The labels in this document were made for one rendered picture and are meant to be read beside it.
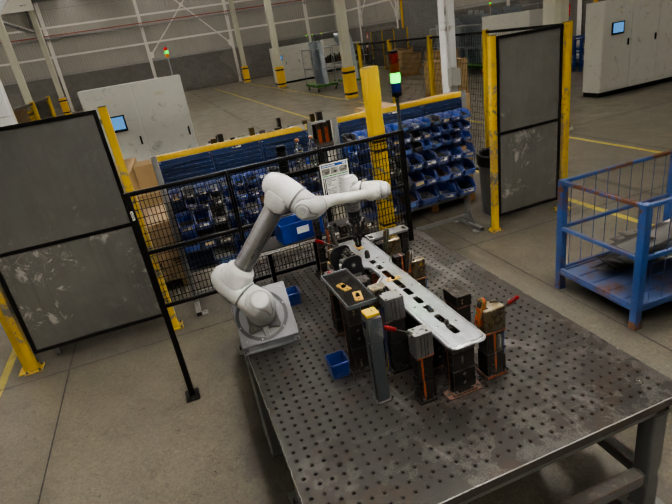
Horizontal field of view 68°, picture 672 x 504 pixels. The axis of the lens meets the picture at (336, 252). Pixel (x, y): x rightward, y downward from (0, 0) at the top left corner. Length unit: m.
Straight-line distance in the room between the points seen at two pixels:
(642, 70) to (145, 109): 10.94
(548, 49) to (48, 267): 5.05
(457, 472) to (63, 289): 3.60
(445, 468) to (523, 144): 4.25
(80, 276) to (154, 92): 5.03
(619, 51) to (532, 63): 8.03
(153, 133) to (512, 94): 5.95
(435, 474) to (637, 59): 12.71
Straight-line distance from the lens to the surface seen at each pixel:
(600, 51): 13.28
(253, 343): 2.82
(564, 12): 10.02
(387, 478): 2.06
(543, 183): 6.08
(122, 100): 9.16
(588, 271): 4.57
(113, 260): 4.62
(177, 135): 9.22
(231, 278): 2.66
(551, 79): 5.87
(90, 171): 4.42
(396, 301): 2.30
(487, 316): 2.26
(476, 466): 2.10
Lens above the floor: 2.24
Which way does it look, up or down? 23 degrees down
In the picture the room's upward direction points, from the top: 9 degrees counter-clockwise
